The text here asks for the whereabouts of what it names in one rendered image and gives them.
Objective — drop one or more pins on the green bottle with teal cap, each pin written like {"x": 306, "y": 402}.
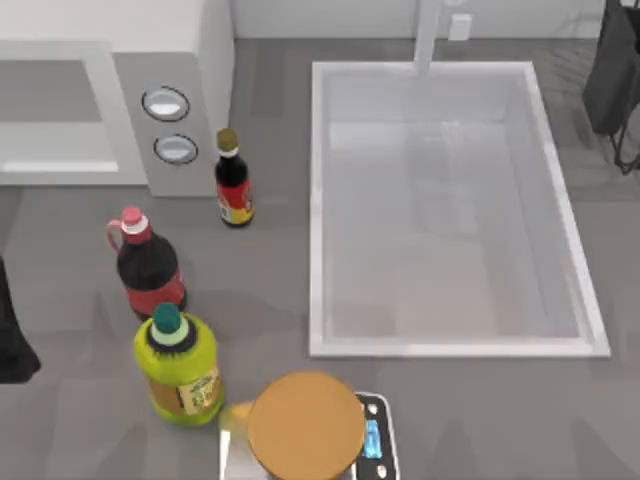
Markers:
{"x": 180, "y": 372}

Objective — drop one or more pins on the tall white tap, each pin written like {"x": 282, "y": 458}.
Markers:
{"x": 425, "y": 35}

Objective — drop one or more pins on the round microwave knob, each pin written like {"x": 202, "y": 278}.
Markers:
{"x": 175, "y": 149}
{"x": 165, "y": 103}

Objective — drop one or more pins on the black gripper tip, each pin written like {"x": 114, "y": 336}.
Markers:
{"x": 12, "y": 335}

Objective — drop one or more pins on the silver kitchen scale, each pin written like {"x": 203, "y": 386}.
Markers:
{"x": 377, "y": 440}

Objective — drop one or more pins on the round orange-brown lid jar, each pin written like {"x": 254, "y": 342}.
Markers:
{"x": 306, "y": 430}

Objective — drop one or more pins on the dark bottle with red cap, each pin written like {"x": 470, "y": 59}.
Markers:
{"x": 147, "y": 267}

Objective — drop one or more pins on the pale microwave oven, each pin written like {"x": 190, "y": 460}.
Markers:
{"x": 60, "y": 125}

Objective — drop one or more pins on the white sink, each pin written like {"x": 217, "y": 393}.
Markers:
{"x": 440, "y": 215}

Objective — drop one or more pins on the small dark sauce bottle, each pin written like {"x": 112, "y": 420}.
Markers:
{"x": 233, "y": 187}

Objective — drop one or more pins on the white wall socket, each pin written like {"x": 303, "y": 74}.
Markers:
{"x": 459, "y": 26}

